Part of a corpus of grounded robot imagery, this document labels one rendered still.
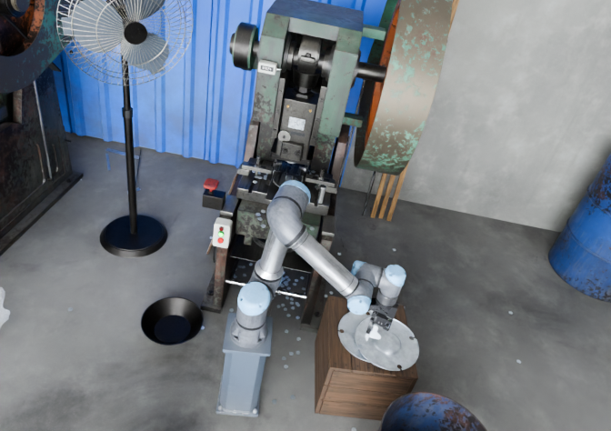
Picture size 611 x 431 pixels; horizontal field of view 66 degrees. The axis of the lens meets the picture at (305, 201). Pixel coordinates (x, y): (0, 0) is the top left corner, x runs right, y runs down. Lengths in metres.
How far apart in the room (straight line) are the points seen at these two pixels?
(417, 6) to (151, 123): 2.46
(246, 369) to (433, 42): 1.42
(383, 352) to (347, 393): 0.24
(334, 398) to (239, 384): 0.43
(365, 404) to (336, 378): 0.23
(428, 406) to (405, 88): 1.20
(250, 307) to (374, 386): 0.70
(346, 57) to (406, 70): 0.33
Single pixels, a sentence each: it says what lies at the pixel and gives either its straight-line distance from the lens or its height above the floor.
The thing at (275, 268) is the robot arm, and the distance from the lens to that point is 1.83.
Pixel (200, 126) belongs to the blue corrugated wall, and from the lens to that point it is 3.64.
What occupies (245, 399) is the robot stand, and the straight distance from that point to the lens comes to 2.20.
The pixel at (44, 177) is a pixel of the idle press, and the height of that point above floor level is 0.16.
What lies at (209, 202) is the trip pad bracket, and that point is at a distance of 2.22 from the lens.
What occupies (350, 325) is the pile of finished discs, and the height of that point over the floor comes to 0.35.
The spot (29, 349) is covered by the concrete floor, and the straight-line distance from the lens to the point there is 2.59.
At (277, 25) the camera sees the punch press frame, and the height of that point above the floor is 1.47.
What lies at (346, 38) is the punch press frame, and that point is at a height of 1.47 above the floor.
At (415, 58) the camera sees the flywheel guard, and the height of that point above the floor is 1.53.
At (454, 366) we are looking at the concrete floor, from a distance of 2.74.
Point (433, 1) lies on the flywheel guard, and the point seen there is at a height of 1.69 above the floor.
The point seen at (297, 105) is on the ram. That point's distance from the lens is 2.09.
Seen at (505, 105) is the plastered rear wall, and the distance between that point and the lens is 3.54.
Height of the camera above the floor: 1.99
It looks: 35 degrees down
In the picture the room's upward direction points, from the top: 12 degrees clockwise
